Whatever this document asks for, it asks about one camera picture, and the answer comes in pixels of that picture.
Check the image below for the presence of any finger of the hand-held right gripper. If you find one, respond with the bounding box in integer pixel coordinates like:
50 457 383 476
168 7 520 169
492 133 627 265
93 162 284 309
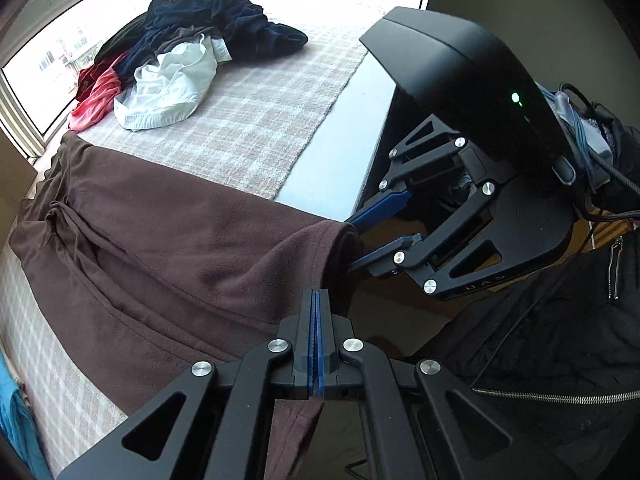
345 116 471 233
348 185 501 296

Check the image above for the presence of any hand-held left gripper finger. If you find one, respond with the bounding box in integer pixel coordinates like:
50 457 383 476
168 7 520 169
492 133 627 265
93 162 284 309
316 288 578 480
57 288 317 480

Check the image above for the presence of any brown fleece garment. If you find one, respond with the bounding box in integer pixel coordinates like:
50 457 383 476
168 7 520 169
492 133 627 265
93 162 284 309
9 132 363 480

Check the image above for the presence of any pink checked blanket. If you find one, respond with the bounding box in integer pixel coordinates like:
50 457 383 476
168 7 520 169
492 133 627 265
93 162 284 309
0 5 391 461

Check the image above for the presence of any black zipped jacket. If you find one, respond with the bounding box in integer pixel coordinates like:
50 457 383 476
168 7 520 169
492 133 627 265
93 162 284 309
400 125 640 480

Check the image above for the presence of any navy garment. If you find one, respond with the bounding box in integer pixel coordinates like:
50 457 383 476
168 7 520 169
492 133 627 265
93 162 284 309
117 0 308 86

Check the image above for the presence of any white shirt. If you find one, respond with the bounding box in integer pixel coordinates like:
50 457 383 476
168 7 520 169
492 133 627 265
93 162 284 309
113 34 233 132

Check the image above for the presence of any blue folded garment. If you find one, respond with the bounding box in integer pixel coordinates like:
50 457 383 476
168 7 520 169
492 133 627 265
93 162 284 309
0 350 51 480

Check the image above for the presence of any pink garment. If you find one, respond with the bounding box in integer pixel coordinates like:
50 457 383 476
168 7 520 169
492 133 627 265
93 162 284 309
67 57 126 133

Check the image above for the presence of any black garment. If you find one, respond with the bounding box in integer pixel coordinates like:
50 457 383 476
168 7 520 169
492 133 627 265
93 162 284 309
92 15 151 66

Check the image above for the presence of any dark red garment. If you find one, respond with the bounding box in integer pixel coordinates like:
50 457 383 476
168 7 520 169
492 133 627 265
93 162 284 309
75 57 116 103

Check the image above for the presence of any black cable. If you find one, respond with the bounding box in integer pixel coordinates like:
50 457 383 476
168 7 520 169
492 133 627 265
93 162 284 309
555 82 640 221

